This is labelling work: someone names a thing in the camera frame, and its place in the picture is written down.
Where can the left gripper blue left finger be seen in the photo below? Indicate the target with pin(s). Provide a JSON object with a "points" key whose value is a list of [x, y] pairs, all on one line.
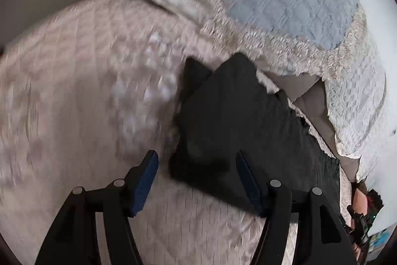
{"points": [[138, 182]]}

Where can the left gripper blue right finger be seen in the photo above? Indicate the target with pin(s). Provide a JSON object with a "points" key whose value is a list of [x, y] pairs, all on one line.
{"points": [[254, 180]]}

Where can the black garment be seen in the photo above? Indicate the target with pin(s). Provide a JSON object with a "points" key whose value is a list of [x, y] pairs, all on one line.
{"points": [[226, 112]]}

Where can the person's right hand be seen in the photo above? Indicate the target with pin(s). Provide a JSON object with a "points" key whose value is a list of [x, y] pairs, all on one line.
{"points": [[358, 228]]}

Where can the blue white striped rug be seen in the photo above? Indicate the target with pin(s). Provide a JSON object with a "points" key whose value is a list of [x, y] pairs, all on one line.
{"points": [[377, 243]]}

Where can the beige floral quilted bedspread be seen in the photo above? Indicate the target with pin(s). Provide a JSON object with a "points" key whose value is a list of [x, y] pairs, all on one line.
{"points": [[84, 95]]}

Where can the white lace blue headboard cover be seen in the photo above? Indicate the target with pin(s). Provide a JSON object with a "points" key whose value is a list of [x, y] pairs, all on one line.
{"points": [[324, 38]]}

